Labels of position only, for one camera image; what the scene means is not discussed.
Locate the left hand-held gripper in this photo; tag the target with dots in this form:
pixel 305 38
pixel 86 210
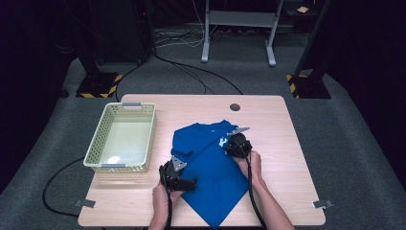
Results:
pixel 172 177

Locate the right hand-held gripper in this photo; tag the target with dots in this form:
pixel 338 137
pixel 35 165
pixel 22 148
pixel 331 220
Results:
pixel 237 146

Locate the blue t-shirt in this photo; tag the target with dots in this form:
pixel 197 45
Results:
pixel 210 172

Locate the person's left hand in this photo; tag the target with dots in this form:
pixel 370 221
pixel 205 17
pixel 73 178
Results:
pixel 161 199

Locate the person's right hand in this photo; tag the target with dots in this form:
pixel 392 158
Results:
pixel 255 167

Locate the dark round table grommet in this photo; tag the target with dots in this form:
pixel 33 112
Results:
pixel 235 107

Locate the cream perforated plastic basket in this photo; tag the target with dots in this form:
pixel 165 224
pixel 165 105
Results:
pixel 95 140

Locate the grey tape piece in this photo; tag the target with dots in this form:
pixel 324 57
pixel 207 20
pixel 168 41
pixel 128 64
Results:
pixel 323 204
pixel 85 203

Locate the black stand with striped base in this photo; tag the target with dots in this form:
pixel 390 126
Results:
pixel 311 86
pixel 95 85

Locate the small tan paper piece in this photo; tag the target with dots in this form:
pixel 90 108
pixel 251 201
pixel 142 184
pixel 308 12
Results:
pixel 302 9

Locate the black cabinet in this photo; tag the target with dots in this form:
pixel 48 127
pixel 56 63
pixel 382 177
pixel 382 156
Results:
pixel 118 28

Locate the white metal desk frame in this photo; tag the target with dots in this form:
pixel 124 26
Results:
pixel 242 18

